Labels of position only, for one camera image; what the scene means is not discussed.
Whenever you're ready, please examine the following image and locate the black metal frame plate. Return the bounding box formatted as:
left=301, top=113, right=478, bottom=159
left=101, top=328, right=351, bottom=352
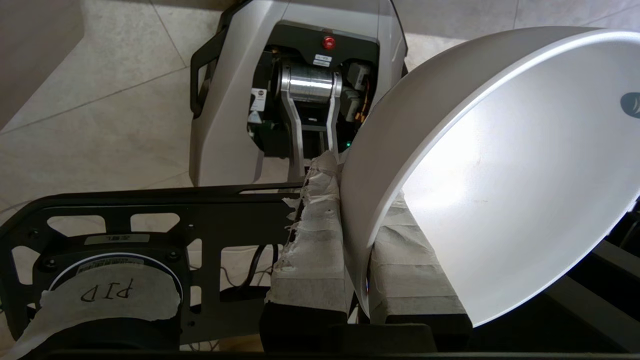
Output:
left=0, top=182, right=307, bottom=346

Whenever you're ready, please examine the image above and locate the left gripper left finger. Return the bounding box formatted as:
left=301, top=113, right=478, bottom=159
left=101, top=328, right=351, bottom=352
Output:
left=259, top=150, right=359, bottom=352

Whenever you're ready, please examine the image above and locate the white round dish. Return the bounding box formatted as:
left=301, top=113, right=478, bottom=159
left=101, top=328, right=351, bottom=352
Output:
left=339, top=26, right=640, bottom=329

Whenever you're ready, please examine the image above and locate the black round motor with tape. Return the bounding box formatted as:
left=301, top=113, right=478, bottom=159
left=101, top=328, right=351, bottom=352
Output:
left=0, top=233, right=195, bottom=359

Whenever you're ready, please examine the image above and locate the black cable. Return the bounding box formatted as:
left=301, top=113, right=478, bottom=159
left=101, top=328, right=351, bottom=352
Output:
left=220, top=244, right=281, bottom=293

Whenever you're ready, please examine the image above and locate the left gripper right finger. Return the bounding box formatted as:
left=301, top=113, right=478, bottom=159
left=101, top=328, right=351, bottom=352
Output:
left=369, top=190, right=474, bottom=352

